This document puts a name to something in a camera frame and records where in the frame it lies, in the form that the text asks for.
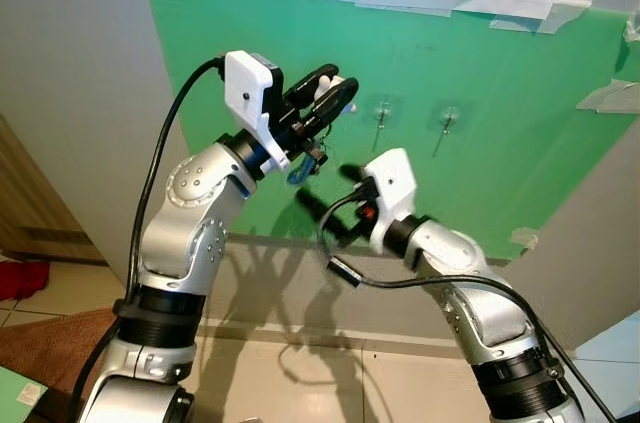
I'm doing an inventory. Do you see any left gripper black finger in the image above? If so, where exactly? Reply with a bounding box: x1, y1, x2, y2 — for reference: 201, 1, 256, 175
299, 77, 361, 142
284, 64, 342, 112

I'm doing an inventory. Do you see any green wall board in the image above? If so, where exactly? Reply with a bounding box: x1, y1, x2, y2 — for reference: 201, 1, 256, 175
140, 0, 640, 262

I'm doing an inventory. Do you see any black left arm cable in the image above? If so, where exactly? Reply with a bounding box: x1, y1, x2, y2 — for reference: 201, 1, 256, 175
68, 55, 227, 423

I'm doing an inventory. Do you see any crumpled clear tape piece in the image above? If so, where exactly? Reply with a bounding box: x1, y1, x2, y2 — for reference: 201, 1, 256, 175
622, 13, 640, 44

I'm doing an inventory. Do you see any wide whitish tape piece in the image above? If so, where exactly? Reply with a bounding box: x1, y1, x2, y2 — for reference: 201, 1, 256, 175
578, 80, 640, 114

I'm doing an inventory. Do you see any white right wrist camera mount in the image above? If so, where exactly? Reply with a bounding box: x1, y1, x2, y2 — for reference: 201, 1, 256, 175
362, 148, 420, 256

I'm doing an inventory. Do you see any clear adhesive metal hook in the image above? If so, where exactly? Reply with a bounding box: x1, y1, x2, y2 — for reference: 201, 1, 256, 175
437, 103, 466, 139
368, 95, 399, 134

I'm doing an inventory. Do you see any small clear tape piece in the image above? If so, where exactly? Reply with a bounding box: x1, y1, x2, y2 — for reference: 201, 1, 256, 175
508, 227, 541, 252

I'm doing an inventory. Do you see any red cloth item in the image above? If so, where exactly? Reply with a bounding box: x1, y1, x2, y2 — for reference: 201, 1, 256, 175
0, 260, 51, 302

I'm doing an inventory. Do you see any brown wooden door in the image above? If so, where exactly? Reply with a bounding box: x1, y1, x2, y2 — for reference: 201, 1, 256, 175
0, 113, 106, 266

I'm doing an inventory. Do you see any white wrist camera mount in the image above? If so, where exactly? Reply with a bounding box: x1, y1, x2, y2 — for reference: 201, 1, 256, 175
223, 50, 293, 172
362, 148, 420, 256

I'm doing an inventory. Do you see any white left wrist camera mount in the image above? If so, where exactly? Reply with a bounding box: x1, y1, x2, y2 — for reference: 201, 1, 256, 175
223, 50, 293, 172

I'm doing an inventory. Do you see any brown floor rug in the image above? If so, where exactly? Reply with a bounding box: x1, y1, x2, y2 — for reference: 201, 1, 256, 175
0, 308, 121, 394

